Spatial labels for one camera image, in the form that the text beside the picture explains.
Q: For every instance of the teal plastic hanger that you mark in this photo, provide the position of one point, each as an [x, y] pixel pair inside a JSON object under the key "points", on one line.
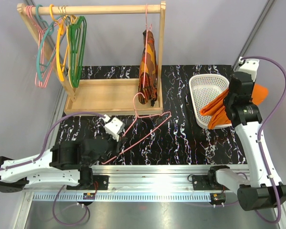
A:
{"points": [[43, 68]]}

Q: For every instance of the white perforated plastic basket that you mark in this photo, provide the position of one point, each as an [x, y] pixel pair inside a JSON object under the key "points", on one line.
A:
{"points": [[204, 88]]}

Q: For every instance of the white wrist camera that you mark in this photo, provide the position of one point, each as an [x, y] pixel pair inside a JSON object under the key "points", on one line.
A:
{"points": [[113, 126], [249, 66]]}

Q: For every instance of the pink wire hanger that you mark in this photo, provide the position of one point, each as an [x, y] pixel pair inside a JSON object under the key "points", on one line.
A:
{"points": [[142, 127], [148, 59]]}

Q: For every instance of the orange trousers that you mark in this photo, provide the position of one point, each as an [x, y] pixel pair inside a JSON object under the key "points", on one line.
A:
{"points": [[216, 108]]}

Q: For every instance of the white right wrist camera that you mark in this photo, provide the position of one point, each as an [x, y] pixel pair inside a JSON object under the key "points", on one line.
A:
{"points": [[249, 66]]}

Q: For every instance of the yellow plastic hanger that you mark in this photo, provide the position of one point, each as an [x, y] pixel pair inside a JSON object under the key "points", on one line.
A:
{"points": [[63, 30]]}

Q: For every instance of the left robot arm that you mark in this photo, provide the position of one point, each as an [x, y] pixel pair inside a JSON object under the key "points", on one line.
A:
{"points": [[66, 164]]}

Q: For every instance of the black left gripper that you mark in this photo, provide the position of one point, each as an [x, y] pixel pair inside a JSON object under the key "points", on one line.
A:
{"points": [[118, 144]]}

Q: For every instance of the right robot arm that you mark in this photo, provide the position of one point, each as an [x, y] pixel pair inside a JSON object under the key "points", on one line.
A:
{"points": [[264, 188]]}

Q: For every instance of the aluminium mounting rail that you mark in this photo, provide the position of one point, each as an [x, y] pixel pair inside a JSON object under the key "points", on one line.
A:
{"points": [[143, 185]]}

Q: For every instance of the camouflage patterned trousers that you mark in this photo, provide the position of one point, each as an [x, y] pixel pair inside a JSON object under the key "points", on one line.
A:
{"points": [[150, 91]]}

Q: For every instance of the pink empty hanger left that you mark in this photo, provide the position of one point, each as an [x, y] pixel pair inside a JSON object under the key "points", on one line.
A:
{"points": [[36, 25]]}

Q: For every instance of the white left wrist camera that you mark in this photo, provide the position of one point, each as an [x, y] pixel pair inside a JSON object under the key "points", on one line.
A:
{"points": [[113, 126]]}

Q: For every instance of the green plastic hanger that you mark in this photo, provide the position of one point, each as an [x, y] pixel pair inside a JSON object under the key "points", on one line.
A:
{"points": [[77, 39]]}

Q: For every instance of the wooden clothes rack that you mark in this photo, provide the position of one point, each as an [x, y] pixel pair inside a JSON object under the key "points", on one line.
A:
{"points": [[106, 96]]}

